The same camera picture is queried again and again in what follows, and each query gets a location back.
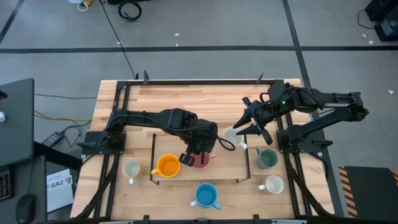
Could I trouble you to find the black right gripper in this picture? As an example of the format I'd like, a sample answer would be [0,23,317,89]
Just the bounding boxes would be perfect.
[233,96,285,146]

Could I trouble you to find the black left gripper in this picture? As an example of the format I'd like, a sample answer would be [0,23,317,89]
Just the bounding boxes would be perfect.
[178,121,219,167]

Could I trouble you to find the pink mug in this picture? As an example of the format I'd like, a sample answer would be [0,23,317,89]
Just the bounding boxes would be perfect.
[188,151,217,170]

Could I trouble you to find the white mug with yellow rim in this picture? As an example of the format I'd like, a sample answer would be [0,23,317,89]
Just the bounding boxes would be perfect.
[223,125,249,152]

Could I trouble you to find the green mug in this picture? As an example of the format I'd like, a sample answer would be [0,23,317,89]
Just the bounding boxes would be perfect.
[255,146,279,170]

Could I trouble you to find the plain blue mug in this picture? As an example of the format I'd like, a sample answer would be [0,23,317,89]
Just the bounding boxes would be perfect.
[194,182,222,211]

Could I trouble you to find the white mug with reddish rim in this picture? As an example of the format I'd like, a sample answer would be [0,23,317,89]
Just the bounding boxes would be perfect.
[121,159,144,185]

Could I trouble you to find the white mug with orange rim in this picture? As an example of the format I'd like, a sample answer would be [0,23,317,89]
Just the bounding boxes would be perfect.
[257,174,285,195]

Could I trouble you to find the wooden shelf riser black legs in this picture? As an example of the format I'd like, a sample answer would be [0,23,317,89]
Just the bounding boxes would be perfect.
[149,133,252,186]

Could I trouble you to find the black mat hazard stripes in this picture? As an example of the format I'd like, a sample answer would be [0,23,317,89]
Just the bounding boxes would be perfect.
[338,166,398,218]

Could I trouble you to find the white printed paper sheet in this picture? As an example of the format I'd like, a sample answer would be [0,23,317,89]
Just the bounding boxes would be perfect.
[46,168,75,214]

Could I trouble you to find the black power adapter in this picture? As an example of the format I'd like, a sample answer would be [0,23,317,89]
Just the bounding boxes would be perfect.
[42,131,65,148]

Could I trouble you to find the dark grey desk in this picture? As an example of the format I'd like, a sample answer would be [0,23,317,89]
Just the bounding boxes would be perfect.
[0,155,47,224]

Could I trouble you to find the black equipment box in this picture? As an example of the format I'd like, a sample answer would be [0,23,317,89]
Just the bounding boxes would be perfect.
[374,17,398,43]
[365,0,398,21]

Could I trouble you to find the black computer mouse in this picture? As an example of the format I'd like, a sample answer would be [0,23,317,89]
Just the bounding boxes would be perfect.
[15,194,37,224]

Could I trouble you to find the grey desk top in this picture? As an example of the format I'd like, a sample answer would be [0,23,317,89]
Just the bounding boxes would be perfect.
[0,77,35,169]

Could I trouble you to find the black keyboard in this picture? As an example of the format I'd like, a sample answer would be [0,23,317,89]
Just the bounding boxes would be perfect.
[0,174,13,202]

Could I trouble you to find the yellow floor cable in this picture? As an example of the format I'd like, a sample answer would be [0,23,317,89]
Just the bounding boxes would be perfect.
[34,110,93,123]

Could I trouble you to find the thin black floor cable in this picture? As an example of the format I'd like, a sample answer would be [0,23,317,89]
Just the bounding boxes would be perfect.
[34,93,98,100]

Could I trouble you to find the black cable by boxes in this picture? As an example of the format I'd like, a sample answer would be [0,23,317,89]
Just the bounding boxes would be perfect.
[356,8,379,30]

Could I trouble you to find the long black floor cable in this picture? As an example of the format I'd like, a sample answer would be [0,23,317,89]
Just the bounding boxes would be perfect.
[99,0,139,80]

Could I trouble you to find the coiled black cable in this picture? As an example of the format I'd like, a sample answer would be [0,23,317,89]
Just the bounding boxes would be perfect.
[117,0,143,22]

